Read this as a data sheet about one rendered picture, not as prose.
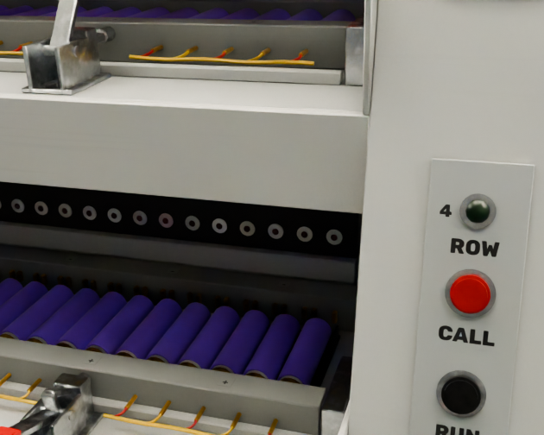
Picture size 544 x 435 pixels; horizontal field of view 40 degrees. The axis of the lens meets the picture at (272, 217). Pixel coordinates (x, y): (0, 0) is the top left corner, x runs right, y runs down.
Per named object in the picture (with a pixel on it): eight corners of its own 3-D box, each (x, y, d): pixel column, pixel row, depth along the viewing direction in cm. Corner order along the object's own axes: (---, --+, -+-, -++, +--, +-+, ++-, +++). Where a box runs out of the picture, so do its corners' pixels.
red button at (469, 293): (488, 317, 30) (492, 278, 30) (447, 312, 31) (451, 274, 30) (489, 311, 31) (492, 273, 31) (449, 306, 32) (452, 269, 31)
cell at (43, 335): (102, 312, 52) (51, 363, 47) (79, 308, 53) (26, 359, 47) (99, 288, 52) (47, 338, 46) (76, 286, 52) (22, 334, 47)
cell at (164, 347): (211, 327, 50) (172, 383, 44) (186, 324, 51) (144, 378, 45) (210, 303, 49) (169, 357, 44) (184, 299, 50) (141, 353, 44)
